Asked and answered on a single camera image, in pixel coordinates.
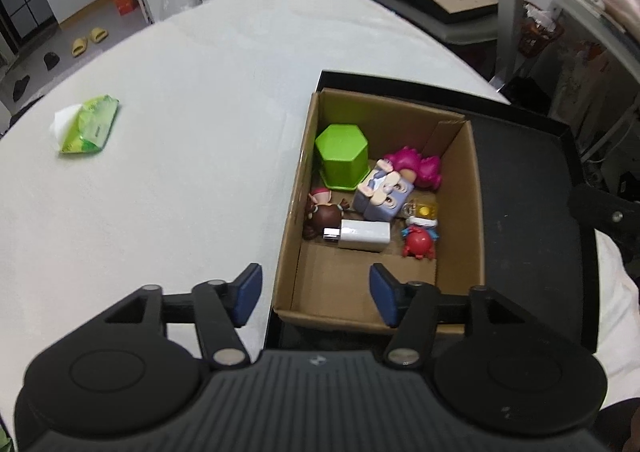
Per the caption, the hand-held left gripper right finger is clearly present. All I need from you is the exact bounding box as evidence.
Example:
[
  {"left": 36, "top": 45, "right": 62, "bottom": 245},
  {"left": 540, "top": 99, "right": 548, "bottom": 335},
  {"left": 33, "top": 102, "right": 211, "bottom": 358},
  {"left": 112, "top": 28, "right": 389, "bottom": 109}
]
[{"left": 369, "top": 263, "right": 541, "bottom": 366}]

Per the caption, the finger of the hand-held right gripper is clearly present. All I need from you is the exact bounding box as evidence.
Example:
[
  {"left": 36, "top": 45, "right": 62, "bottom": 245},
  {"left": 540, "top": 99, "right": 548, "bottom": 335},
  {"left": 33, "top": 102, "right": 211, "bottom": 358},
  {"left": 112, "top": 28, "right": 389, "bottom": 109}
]
[{"left": 567, "top": 184, "right": 640, "bottom": 277}]

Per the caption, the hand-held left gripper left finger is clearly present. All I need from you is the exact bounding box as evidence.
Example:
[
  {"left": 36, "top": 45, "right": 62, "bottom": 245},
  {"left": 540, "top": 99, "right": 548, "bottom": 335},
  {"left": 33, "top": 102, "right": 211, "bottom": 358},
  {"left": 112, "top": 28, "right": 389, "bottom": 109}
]
[{"left": 102, "top": 263, "right": 263, "bottom": 367}]

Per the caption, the brown cardboard box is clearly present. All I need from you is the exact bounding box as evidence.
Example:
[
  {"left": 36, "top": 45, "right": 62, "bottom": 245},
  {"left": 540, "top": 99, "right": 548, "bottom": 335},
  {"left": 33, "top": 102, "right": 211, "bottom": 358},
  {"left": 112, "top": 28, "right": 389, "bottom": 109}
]
[{"left": 272, "top": 88, "right": 486, "bottom": 335}]

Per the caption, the white charger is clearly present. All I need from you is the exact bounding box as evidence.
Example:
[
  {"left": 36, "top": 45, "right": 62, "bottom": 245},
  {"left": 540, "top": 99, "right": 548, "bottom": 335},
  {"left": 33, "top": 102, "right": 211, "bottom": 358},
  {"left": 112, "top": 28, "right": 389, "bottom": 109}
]
[{"left": 322, "top": 219, "right": 392, "bottom": 253}]

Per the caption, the red blue figure with jar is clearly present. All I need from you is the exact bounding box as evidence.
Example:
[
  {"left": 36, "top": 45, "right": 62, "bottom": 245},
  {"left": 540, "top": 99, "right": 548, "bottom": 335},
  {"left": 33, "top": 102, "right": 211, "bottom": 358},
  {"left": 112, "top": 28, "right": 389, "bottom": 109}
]
[{"left": 400, "top": 199, "right": 441, "bottom": 260}]

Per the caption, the black tray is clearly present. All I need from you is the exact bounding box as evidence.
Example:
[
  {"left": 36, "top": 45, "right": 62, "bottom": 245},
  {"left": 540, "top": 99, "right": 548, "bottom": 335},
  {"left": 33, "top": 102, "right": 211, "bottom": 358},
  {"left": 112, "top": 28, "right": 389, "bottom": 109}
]
[{"left": 262, "top": 70, "right": 601, "bottom": 353}]

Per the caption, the brown-haired doll figure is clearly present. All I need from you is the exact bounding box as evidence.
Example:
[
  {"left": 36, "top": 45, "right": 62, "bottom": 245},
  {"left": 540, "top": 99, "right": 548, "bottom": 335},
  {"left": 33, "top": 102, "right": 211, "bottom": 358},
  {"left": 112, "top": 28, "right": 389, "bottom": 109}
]
[{"left": 302, "top": 187, "right": 351, "bottom": 241}]

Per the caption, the lavender box figure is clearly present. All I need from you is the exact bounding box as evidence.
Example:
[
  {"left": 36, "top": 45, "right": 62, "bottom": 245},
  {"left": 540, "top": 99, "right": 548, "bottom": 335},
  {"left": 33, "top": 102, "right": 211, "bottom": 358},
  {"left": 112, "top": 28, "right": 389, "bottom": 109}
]
[{"left": 352, "top": 158, "right": 415, "bottom": 223}]

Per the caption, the pink figure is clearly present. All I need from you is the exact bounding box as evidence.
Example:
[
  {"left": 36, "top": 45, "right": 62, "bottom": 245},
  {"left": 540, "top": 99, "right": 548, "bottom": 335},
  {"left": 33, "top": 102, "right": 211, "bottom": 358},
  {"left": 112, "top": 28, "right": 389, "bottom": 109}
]
[{"left": 382, "top": 146, "right": 443, "bottom": 191}]

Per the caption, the white printed cloth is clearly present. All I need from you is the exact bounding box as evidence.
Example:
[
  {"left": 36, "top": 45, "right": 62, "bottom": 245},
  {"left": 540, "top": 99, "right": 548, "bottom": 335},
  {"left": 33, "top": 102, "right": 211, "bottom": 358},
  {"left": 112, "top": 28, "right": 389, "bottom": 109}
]
[{"left": 552, "top": 42, "right": 626, "bottom": 133}]

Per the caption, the green hexagonal container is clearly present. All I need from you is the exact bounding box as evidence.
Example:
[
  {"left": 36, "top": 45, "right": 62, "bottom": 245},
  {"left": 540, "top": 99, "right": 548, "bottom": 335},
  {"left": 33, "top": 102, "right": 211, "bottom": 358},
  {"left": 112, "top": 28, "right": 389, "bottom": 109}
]
[{"left": 314, "top": 123, "right": 371, "bottom": 191}]

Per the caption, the red basket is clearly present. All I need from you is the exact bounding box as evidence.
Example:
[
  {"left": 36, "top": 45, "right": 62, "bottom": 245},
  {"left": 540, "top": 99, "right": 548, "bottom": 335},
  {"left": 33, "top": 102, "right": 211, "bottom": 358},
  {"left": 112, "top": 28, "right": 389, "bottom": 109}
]
[{"left": 517, "top": 4, "right": 563, "bottom": 57}]

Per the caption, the white desk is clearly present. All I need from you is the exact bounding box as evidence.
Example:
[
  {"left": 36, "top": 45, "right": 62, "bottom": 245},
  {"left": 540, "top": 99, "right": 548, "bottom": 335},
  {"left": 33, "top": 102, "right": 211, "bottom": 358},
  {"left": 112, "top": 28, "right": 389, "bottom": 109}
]
[{"left": 495, "top": 0, "right": 640, "bottom": 82}]

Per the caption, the green wet wipes pack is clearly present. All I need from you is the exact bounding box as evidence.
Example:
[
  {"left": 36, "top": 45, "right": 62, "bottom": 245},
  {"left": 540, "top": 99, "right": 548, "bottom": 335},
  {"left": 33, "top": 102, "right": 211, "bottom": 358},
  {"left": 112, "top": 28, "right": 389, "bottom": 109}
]
[{"left": 54, "top": 94, "right": 121, "bottom": 155}]

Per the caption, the grey platform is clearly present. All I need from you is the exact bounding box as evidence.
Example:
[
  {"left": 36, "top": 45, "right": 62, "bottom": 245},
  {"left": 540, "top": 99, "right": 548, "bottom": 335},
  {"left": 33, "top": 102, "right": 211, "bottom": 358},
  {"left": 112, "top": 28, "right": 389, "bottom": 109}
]
[{"left": 400, "top": 6, "right": 501, "bottom": 45}]

